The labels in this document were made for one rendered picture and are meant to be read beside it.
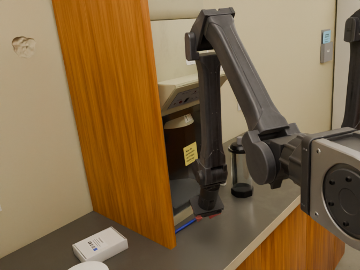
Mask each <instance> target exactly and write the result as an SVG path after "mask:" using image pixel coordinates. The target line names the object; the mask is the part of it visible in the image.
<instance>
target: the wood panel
mask: <svg viewBox="0 0 360 270"><path fill-rule="evenodd" d="M52 6H53V9H54V15H55V20H56V25H57V30H58V36H59V41H60V44H61V50H62V55H63V60H64V65H65V71H66V76H67V81H68V85H69V90H70V95H71V101H72V106H73V111H74V116H75V120H76V125H77V131H78V136H79V141H80V147H81V152H82V157H83V161H84V166H85V171H86V176H87V181H88V187H89V192H90V196H91V201H92V206H93V211H95V212H97V213H99V214H101V215H103V216H105V217H107V218H109V219H111V220H113V221H115V222H117V223H119V224H121V225H123V226H125V227H127V228H129V229H131V230H133V231H135V232H137V233H139V234H141V235H143V236H145V237H147V238H149V239H151V240H153V241H155V242H157V243H159V244H161V245H163V246H164V247H166V248H168V249H170V250H171V249H173V248H174V247H175V246H177V245H176V236H175V227H174V218H173V209H172V203H171V194H170V185H169V176H168V167H167V158H166V149H165V144H164V135H163V126H162V117H161V108H160V99H159V90H158V81H157V75H156V66H155V57H154V48H153V39H152V30H151V21H150V16H149V7H148V0H52Z"/></svg>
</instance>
